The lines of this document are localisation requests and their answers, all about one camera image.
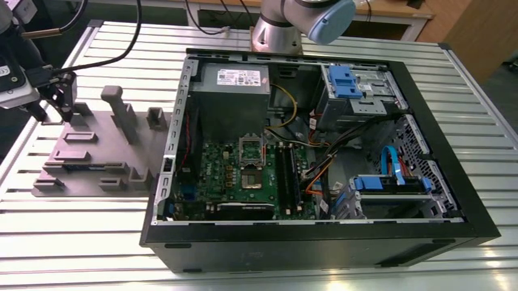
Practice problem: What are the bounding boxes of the orange wire bundle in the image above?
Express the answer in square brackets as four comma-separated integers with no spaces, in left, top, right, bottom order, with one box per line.
[306,163,337,196]

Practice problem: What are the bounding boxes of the black CPU socket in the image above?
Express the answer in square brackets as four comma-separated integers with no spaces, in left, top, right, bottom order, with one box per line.
[242,168,265,190]

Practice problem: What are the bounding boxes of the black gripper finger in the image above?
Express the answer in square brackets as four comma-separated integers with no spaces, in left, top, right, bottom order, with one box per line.
[28,101,48,122]
[38,72,78,122]

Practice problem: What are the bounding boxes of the yellow wire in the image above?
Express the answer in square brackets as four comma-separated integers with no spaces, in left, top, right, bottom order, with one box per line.
[270,83,299,130]

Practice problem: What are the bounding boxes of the black graphics card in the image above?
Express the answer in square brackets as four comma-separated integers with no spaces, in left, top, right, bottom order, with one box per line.
[205,201,277,221]

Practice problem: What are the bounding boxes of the metal socket cover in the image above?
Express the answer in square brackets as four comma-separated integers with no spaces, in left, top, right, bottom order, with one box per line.
[239,136,267,167]

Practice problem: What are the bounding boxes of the black wire bundle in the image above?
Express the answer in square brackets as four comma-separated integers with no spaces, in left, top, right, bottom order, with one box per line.
[303,113,406,178]

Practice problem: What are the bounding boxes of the brown wooden cabinet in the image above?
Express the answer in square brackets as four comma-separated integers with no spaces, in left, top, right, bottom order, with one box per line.
[417,0,518,84]

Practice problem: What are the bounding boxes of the grey power supply unit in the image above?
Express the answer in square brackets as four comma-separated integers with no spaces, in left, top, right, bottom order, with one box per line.
[189,63,271,137]

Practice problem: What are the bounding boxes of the wooden desk white frame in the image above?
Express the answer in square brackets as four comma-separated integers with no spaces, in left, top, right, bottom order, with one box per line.
[182,0,437,43]

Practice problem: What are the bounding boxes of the blue flat data wire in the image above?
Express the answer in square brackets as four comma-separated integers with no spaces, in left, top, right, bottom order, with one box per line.
[382,145,406,186]

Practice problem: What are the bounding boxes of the grey plastic parts rack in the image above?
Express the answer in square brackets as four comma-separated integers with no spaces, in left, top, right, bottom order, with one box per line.
[32,86,170,199]

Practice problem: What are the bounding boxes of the thin red wire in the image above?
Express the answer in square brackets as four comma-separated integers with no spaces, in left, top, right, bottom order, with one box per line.
[181,130,194,171]

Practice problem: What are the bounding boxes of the silver optical drive cage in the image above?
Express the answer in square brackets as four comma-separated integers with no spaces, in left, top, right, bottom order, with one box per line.
[318,63,409,130]

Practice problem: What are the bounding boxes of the blue plastic drive latch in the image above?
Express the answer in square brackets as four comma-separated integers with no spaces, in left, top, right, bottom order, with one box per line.
[329,65,363,99]

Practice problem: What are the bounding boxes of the hard disk in blue carrier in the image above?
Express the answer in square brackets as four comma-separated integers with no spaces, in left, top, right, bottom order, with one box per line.
[350,175,433,195]

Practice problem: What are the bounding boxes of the black cable with metal plug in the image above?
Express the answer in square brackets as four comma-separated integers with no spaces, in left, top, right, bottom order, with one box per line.
[20,0,90,39]

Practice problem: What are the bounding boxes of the black open PC case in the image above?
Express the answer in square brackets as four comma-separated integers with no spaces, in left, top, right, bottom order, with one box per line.
[139,47,502,273]

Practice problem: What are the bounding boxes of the thick black camera cable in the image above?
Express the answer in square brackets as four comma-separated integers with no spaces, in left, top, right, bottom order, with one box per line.
[24,0,143,89]

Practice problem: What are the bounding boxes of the loose RAM stick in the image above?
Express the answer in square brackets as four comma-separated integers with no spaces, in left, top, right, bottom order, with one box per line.
[64,163,110,171]

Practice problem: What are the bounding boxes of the thin loose cable metal tip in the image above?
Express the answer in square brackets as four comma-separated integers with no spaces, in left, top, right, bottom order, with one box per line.
[185,0,233,35]

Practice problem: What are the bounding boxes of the black office chair base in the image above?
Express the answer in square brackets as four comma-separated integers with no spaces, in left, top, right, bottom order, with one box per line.
[502,54,518,73]

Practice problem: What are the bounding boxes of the silver disk bay cage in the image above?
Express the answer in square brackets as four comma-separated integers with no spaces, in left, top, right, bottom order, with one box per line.
[335,174,465,221]

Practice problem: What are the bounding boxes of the black RAM slot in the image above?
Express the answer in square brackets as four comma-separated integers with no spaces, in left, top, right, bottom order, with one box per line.
[287,144,303,213]
[277,144,291,213]

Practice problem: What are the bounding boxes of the green motherboard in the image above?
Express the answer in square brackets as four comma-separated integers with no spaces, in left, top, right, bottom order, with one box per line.
[173,141,321,221]

